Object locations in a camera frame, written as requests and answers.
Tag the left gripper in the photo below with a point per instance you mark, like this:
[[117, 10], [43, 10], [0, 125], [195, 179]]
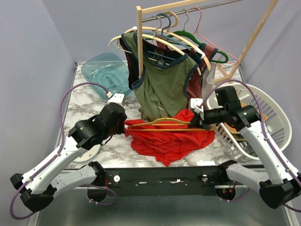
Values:
[[121, 130]]

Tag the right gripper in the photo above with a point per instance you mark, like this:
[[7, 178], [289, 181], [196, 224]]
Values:
[[195, 122]]

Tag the red tank top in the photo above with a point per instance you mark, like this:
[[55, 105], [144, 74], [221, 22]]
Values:
[[168, 147]]

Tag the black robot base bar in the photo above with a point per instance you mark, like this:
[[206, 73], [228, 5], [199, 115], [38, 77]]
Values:
[[165, 181]]

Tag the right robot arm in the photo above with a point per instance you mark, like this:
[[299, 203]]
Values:
[[282, 181]]

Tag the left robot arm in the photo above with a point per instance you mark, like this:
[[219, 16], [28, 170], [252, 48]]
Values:
[[38, 187]]

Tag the green tank top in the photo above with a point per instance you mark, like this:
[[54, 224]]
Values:
[[149, 111]]

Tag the dark maroon tank top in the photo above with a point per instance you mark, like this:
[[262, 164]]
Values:
[[132, 64]]

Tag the green velvet hanger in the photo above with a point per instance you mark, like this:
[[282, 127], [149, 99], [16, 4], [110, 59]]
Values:
[[203, 46]]

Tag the blue plastic hanger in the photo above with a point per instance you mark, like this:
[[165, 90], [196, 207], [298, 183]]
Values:
[[164, 35]]

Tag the cream wooden hanger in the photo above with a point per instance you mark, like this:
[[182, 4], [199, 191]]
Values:
[[163, 40]]

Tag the watermelon pattern plate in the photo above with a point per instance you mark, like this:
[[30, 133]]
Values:
[[89, 155]]

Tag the white translucent garment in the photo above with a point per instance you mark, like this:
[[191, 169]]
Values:
[[208, 81]]

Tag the blue plastic tub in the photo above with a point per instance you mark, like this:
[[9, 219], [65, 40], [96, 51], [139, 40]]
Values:
[[109, 71]]

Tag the white laundry basket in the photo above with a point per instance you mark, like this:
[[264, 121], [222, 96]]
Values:
[[278, 124]]

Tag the wooden clothes rack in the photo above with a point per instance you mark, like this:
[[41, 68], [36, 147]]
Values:
[[141, 11]]

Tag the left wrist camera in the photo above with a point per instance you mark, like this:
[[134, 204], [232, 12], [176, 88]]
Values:
[[117, 98]]

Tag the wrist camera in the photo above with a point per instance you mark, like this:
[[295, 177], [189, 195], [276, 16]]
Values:
[[117, 98], [195, 105]]

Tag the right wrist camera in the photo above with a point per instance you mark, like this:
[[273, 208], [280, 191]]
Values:
[[195, 105]]

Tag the pink wire hanger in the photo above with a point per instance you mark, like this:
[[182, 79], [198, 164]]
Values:
[[208, 41]]

